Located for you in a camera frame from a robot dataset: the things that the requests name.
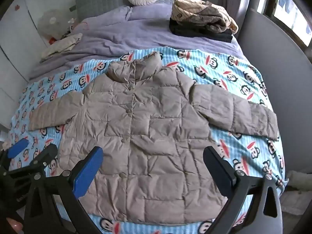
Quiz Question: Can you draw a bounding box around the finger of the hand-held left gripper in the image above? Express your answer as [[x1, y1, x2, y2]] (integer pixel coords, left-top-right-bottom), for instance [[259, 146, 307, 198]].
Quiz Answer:
[[7, 143, 59, 179], [0, 138, 28, 173]]

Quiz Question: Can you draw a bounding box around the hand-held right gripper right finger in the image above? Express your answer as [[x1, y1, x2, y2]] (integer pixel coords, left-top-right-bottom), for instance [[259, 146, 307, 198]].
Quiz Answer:
[[203, 146, 283, 234]]

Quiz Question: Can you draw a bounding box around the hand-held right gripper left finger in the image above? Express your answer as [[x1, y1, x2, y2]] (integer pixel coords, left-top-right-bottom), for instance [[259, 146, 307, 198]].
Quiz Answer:
[[23, 146, 104, 234]]

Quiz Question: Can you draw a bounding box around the beige puffer jacket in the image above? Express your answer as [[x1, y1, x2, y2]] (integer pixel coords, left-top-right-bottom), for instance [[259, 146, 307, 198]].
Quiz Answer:
[[29, 52, 279, 225]]

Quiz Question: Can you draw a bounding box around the person's left hand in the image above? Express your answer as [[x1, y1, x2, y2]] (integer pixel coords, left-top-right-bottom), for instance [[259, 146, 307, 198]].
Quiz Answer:
[[6, 217, 24, 234]]

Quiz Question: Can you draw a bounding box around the white quilted garment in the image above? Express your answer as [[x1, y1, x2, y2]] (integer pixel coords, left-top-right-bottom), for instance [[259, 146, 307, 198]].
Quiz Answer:
[[284, 170, 312, 195]]

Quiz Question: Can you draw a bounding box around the blue monkey printed blanket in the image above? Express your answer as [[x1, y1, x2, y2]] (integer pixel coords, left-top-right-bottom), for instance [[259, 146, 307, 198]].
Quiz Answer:
[[10, 46, 289, 234]]

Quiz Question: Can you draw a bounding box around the white wardrobe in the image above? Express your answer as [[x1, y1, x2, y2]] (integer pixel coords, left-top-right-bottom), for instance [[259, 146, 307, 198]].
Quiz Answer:
[[0, 0, 53, 127]]

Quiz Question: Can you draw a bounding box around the cream quilted cloth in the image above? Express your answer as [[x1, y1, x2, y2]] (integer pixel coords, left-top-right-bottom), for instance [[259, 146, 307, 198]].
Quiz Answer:
[[40, 33, 83, 59]]

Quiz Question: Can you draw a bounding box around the white electric fan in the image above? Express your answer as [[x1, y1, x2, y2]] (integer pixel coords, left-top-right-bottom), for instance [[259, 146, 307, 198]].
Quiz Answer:
[[38, 9, 67, 40]]

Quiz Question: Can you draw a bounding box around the purple duvet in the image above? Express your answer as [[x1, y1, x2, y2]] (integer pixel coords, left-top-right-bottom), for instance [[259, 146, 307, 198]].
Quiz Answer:
[[29, 5, 244, 81]]

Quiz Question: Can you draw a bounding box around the black folded garment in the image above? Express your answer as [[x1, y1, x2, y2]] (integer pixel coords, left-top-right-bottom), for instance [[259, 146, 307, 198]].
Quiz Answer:
[[169, 19, 234, 43]]

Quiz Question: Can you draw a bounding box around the purple pillow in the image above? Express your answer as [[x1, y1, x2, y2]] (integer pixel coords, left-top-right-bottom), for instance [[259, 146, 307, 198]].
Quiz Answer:
[[127, 3, 176, 22], [84, 6, 133, 31]]

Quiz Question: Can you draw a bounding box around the grey quilted headboard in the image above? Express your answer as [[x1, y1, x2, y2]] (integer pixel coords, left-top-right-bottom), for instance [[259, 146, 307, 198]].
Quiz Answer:
[[75, 0, 216, 23]]

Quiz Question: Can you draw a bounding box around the grey curtain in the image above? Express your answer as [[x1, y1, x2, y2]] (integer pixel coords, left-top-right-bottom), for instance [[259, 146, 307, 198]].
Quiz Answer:
[[233, 0, 255, 37]]

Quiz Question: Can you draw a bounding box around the window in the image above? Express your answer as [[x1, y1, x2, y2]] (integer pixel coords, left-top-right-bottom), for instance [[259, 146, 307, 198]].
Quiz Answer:
[[263, 0, 312, 54]]

